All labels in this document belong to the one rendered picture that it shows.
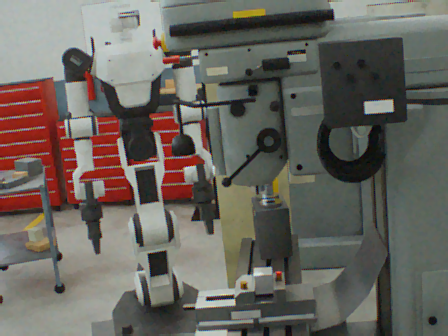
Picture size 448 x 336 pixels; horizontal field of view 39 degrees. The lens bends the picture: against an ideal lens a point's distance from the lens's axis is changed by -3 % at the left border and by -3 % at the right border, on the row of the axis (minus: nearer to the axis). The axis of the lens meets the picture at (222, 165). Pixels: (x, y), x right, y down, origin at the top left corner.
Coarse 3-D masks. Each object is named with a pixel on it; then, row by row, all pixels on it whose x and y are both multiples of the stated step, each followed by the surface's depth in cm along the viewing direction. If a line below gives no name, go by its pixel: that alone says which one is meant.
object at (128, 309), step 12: (192, 288) 308; (120, 300) 302; (132, 300) 301; (180, 300) 296; (192, 300) 294; (120, 312) 289; (132, 312) 288; (144, 312) 287; (156, 312) 285; (168, 312) 284; (180, 312) 283; (192, 312) 282; (120, 324) 277; (132, 324) 275; (144, 324) 274; (156, 324) 273; (168, 324) 267; (180, 324) 266; (192, 324) 265
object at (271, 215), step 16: (256, 208) 233; (272, 208) 231; (288, 208) 230; (256, 224) 236; (272, 224) 231; (288, 224) 231; (256, 240) 249; (272, 240) 232; (288, 240) 232; (272, 256) 233; (288, 256) 234
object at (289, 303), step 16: (288, 288) 189; (304, 288) 188; (208, 304) 184; (224, 304) 183; (256, 304) 181; (272, 304) 181; (288, 304) 181; (304, 304) 180; (208, 320) 183; (224, 320) 183; (240, 320) 182; (256, 320) 183; (272, 320) 181; (288, 320) 180; (304, 320) 180
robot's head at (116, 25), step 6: (114, 18) 252; (126, 18) 253; (132, 18) 254; (114, 24) 251; (120, 24) 252; (126, 24) 253; (132, 24) 254; (114, 30) 253; (120, 30) 254; (126, 30) 254; (120, 36) 254; (126, 36) 253
